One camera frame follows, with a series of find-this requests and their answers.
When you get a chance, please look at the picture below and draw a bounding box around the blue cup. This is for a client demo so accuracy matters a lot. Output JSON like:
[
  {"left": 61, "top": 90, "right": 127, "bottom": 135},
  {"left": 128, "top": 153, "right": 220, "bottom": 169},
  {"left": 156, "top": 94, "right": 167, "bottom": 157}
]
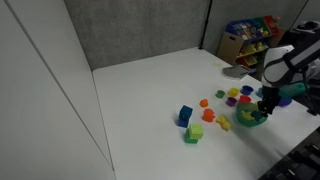
[{"left": 240, "top": 85, "right": 255, "bottom": 97}]

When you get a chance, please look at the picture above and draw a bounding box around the green translucent bowl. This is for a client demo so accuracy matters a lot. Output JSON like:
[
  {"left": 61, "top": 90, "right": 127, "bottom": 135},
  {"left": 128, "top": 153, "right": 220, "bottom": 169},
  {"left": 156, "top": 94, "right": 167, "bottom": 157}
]
[{"left": 235, "top": 101, "right": 269, "bottom": 128}]

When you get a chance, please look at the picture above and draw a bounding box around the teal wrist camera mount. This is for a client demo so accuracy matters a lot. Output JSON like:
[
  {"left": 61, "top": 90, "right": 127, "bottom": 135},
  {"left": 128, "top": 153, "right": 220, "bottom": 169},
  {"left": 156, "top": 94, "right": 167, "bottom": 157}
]
[{"left": 278, "top": 82, "right": 310, "bottom": 100}]

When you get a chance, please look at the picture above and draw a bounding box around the yellow toy in bowl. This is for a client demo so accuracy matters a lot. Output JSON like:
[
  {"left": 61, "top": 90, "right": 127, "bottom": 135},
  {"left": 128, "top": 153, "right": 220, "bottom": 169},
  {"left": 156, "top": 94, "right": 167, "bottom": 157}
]
[{"left": 240, "top": 110, "right": 254, "bottom": 122}]

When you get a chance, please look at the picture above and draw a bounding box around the yellow tall cup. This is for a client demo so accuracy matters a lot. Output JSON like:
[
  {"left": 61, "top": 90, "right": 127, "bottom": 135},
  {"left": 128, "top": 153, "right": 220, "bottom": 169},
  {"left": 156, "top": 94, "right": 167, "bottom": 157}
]
[{"left": 228, "top": 87, "right": 241, "bottom": 98}]

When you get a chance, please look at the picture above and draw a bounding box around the red cup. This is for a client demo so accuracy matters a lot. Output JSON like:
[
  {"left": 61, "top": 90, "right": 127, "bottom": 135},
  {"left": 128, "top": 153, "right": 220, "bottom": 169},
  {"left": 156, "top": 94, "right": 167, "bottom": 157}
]
[{"left": 237, "top": 94, "right": 253, "bottom": 104}]

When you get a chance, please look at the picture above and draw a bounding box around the blue storage bin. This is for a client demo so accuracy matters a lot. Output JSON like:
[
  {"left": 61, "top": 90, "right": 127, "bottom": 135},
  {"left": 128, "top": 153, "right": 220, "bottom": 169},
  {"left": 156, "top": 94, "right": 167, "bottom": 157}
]
[{"left": 225, "top": 19, "right": 265, "bottom": 42}]

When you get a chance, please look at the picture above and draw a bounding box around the grey flat device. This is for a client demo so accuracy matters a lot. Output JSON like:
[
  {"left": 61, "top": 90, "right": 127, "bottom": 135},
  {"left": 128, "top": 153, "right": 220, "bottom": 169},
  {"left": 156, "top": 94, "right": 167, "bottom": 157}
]
[{"left": 221, "top": 64, "right": 255, "bottom": 82}]

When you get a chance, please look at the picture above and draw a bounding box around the small purple cup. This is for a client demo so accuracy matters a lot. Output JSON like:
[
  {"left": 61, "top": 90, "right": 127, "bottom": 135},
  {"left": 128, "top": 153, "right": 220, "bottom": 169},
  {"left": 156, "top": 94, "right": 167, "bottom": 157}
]
[{"left": 225, "top": 96, "right": 238, "bottom": 108}]

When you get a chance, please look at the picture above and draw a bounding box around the light green cube block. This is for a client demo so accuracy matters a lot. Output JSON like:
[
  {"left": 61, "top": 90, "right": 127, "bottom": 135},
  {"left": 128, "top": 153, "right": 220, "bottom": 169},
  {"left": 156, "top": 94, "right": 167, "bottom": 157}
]
[{"left": 188, "top": 123, "right": 205, "bottom": 140}]

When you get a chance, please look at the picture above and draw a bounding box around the yellow animal toy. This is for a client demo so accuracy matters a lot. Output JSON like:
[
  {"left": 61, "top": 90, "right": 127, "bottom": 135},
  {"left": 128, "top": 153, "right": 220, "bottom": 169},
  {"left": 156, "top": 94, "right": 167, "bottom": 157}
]
[{"left": 215, "top": 114, "right": 233, "bottom": 133}]

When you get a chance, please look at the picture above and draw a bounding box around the orange animal toy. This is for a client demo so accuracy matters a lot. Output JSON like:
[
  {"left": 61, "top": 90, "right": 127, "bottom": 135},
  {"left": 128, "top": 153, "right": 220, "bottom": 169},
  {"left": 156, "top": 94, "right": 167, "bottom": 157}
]
[{"left": 201, "top": 108, "right": 217, "bottom": 123}]

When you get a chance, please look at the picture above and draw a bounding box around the black equipment stand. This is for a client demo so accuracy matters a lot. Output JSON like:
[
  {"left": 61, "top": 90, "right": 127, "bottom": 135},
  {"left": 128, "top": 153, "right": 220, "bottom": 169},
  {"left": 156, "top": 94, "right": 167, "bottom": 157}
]
[{"left": 257, "top": 127, "right": 320, "bottom": 180}]

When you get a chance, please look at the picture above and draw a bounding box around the small green cup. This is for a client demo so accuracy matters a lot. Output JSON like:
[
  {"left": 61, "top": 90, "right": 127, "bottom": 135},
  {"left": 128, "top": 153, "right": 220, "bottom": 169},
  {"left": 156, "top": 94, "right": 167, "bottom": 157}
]
[{"left": 214, "top": 89, "right": 226, "bottom": 100}]

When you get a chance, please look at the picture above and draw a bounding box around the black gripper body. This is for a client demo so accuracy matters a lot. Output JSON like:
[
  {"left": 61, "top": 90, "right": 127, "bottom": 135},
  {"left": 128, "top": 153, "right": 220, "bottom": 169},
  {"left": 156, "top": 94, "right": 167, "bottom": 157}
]
[{"left": 259, "top": 85, "right": 281, "bottom": 109}]

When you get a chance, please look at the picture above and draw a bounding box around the dark green toy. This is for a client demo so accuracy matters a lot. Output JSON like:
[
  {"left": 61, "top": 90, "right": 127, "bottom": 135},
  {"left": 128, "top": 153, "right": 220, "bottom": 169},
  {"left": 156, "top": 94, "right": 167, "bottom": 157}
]
[{"left": 250, "top": 110, "right": 268, "bottom": 122}]

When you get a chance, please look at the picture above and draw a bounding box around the black vertical pole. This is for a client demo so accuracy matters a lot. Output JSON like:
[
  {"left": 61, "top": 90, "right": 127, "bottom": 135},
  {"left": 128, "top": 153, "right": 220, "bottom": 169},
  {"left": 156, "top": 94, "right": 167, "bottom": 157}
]
[{"left": 198, "top": 0, "right": 214, "bottom": 51}]

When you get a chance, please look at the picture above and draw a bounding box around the dark green flat block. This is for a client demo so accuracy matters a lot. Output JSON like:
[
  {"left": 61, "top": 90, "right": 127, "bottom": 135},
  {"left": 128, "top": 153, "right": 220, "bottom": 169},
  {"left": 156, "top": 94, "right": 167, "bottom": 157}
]
[{"left": 183, "top": 128, "right": 200, "bottom": 145}]

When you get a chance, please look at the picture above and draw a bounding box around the blue cube block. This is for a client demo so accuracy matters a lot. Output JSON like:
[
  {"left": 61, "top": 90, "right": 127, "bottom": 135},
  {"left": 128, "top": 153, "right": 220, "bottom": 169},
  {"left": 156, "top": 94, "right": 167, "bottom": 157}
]
[{"left": 178, "top": 104, "right": 194, "bottom": 122}]

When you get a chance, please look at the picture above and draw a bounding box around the red storage bin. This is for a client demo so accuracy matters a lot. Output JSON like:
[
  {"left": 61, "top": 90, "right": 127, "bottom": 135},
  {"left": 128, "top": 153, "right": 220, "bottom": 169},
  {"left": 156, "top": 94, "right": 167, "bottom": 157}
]
[{"left": 262, "top": 15, "right": 282, "bottom": 36}]

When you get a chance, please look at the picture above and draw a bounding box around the wooden toy shelf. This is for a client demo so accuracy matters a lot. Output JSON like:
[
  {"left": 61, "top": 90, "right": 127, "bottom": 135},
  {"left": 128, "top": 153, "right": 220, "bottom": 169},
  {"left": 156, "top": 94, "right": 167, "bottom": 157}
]
[{"left": 216, "top": 15, "right": 287, "bottom": 70}]

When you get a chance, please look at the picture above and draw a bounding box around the purple bowl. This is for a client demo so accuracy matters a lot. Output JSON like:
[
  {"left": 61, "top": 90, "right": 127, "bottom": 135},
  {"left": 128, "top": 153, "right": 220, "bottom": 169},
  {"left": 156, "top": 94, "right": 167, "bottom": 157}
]
[{"left": 277, "top": 96, "right": 293, "bottom": 108}]

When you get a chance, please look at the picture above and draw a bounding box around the dark blue flat block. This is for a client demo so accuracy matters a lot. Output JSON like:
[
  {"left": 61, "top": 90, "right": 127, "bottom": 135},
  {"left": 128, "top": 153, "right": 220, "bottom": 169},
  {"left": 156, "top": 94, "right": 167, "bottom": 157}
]
[{"left": 176, "top": 116, "right": 190, "bottom": 129}]

